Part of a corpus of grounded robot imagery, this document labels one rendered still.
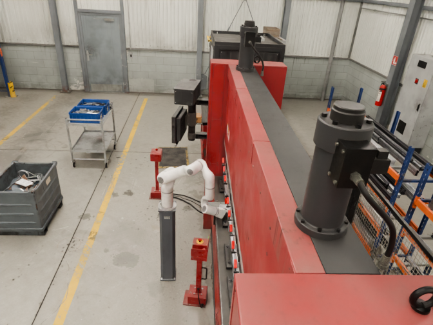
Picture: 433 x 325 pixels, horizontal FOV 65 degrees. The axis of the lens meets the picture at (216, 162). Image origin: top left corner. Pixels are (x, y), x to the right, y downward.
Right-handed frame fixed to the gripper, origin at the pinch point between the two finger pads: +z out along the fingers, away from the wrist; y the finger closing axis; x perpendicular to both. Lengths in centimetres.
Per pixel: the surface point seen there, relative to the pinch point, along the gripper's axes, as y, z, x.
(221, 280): -34, -30, -58
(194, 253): -43.6, -21.9, -8.4
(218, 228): -17.4, -0.2, -0.3
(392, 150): 141, 158, -36
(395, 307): 68, -137, -196
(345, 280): 66, -141, -182
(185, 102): 75, -24, 125
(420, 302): 72, -131, -199
